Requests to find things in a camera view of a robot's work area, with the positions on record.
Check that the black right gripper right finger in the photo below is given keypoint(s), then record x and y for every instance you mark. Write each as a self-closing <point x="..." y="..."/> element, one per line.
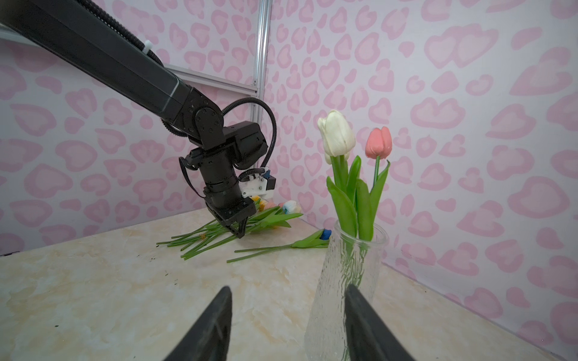
<point x="368" y="338"/>

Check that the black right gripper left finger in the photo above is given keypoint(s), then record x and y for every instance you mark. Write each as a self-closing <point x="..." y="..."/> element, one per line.
<point x="209" y="337"/>

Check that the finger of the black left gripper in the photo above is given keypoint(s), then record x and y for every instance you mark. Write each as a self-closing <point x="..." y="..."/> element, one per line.
<point x="238" y="228"/>

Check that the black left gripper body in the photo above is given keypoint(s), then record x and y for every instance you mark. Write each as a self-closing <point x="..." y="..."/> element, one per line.
<point x="225" y="200"/>

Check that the clear glass vase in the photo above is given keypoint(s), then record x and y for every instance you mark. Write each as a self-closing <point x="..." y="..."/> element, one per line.
<point x="348" y="261"/>

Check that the pink tulip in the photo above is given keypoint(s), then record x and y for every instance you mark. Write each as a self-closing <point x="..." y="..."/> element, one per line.
<point x="378" y="147"/>

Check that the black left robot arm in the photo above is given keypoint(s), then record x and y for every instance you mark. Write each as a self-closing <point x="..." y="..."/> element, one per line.
<point x="184" y="112"/>

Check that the bunch of artificial tulips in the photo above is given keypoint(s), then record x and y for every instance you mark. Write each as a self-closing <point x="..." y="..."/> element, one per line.
<point x="213" y="235"/>

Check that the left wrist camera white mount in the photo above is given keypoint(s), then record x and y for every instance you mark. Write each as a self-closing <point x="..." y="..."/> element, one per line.
<point x="257" y="182"/>

